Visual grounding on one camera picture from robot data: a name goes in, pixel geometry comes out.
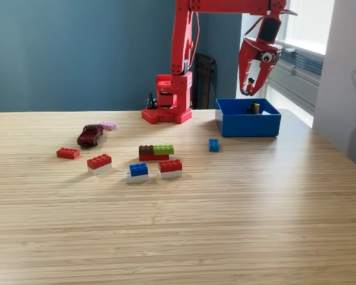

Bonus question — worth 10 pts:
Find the red building brick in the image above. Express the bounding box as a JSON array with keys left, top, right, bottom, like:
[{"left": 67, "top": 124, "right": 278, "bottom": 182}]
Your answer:
[{"left": 56, "top": 147, "right": 81, "bottom": 160}]

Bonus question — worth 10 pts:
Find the grey window vent grille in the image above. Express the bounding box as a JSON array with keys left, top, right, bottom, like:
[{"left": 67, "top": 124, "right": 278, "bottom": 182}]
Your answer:
[{"left": 280, "top": 46, "right": 326, "bottom": 80}]

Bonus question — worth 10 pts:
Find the toy figure red shirt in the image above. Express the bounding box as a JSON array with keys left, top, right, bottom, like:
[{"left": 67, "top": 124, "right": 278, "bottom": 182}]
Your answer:
[{"left": 244, "top": 77, "right": 256, "bottom": 97}]

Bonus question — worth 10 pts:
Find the brown green red brick stack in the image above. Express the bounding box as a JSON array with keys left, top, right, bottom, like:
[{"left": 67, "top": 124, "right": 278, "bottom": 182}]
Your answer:
[{"left": 138, "top": 144, "right": 175, "bottom": 162}]

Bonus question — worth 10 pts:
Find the dark folded chair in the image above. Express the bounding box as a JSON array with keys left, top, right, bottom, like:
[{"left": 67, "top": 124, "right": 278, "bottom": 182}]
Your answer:
[{"left": 192, "top": 52, "right": 218, "bottom": 110}]

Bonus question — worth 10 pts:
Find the blue plastic bin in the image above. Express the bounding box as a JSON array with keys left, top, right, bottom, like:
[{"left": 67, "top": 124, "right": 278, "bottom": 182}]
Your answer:
[{"left": 215, "top": 98, "right": 282, "bottom": 138}]

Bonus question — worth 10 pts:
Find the blue and white brick stack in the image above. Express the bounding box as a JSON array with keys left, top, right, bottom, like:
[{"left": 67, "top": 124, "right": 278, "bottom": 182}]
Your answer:
[{"left": 123, "top": 163, "right": 150, "bottom": 183}]

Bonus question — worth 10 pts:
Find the dark red toy car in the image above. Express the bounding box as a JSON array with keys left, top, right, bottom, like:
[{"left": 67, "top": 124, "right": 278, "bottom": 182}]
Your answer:
[{"left": 77, "top": 124, "right": 104, "bottom": 147}]

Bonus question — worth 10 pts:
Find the red and white brick stack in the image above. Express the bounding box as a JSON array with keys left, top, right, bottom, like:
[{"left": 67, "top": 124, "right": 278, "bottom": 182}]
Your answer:
[
  {"left": 158, "top": 159, "right": 183, "bottom": 179},
  {"left": 87, "top": 153, "right": 113, "bottom": 175}
]

